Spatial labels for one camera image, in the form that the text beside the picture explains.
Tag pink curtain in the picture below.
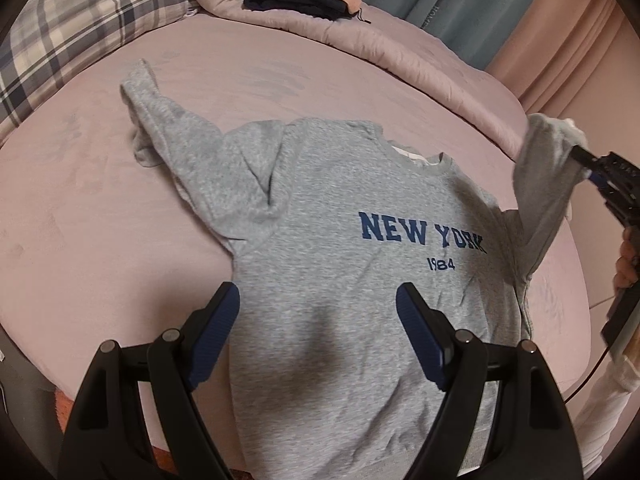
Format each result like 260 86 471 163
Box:
484 0 640 116

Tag pink bed sheet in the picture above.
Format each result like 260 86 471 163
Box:
0 12 594 461

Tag white sleeve forearm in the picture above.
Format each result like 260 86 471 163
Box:
573 354 640 479

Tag person right hand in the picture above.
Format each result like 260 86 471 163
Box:
613 228 639 292

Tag plaid pillow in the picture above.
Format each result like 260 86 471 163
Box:
1 0 198 141

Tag grey New York sweatshirt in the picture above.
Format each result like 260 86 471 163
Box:
122 62 586 479

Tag folded pink duvet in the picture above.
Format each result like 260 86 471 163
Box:
196 0 527 159

